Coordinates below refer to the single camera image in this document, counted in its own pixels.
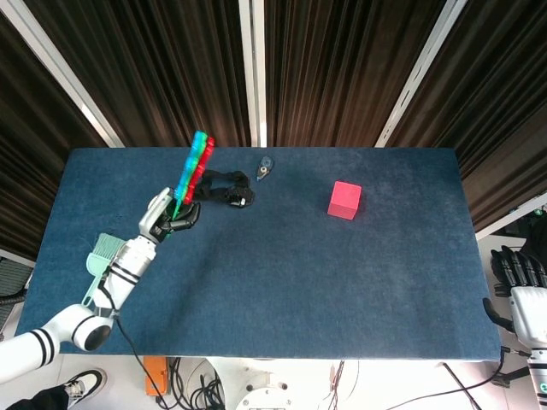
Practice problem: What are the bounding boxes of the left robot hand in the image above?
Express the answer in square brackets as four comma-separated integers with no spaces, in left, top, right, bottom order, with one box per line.
[138,186,202,244]

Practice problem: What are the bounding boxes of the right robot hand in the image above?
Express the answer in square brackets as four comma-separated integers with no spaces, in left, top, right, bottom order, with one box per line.
[482,246,547,351]

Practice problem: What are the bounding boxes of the blue hand clapper toy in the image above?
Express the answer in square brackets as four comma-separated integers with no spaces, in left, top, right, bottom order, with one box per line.
[168,130,216,234]

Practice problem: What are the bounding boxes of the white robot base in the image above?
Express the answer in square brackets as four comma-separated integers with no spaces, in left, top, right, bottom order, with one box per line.
[234,358,296,410]

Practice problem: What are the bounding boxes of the mint green hand brush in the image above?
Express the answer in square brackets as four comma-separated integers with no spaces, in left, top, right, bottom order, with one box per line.
[80,232,129,308]

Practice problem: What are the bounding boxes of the correction tape dispenser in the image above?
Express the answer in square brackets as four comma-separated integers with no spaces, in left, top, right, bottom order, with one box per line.
[256,155,275,183]

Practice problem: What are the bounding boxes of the grey mesh office chair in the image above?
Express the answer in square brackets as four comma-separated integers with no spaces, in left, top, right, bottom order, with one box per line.
[0,255,36,343]

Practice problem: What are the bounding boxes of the blue table mat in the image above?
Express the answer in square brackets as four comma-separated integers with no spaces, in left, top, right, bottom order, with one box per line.
[15,147,503,363]

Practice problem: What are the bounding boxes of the black and white sneaker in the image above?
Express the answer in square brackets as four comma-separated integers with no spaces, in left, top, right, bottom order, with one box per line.
[63,368,108,401]

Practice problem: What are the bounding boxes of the red cube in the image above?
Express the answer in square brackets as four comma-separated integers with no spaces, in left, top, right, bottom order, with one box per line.
[326,180,363,221]

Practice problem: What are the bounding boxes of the black trouser leg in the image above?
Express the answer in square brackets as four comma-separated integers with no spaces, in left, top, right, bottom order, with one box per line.
[6,386,69,410]

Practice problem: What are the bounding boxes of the dark brown pleated curtain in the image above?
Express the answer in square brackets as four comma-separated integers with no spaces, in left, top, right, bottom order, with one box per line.
[0,0,547,261]

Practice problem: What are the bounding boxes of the black strap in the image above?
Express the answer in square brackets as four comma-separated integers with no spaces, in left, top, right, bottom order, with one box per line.
[195,169,256,209]

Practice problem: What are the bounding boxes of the black cable with plug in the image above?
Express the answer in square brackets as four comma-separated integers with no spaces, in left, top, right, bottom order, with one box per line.
[392,348,526,410]

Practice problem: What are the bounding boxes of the white frame post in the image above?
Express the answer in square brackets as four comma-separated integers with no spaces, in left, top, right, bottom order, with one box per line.
[374,0,469,149]
[0,0,125,149]
[238,0,268,149]

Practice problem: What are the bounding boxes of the black cable bundle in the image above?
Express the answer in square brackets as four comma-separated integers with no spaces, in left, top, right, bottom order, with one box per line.
[157,357,226,410]

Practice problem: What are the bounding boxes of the thin red wires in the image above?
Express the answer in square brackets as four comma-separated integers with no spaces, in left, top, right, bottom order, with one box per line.
[326,360,360,410]

